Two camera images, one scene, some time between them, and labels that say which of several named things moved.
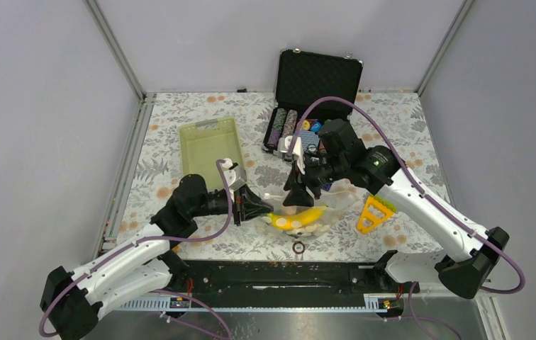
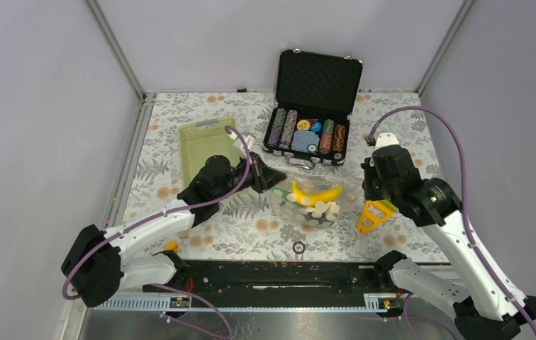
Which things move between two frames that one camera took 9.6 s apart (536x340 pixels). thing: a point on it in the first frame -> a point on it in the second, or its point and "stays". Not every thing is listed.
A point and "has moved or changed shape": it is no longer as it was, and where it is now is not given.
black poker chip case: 304,76 stays
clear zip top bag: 337,201 has moved or changed shape
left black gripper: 249,205 -> 264,176
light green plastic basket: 203,143 stays
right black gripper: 298,195 -> 369,168
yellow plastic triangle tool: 374,213 stays
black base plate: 366,276 stays
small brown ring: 296,244 stays
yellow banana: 296,221 has moved or changed shape
